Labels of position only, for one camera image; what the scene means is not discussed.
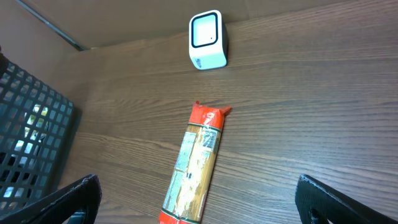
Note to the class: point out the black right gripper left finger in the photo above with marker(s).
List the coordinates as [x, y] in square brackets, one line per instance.
[76, 203]

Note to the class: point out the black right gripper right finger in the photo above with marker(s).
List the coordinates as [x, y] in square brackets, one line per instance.
[317, 202]

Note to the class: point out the orange spaghetti packet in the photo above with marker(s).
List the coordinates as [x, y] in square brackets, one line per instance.
[187, 192]

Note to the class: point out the white barcode scanner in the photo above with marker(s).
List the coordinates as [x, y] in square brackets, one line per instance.
[208, 40]

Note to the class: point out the grey plastic mesh basket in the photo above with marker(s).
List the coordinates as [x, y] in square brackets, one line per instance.
[36, 121]

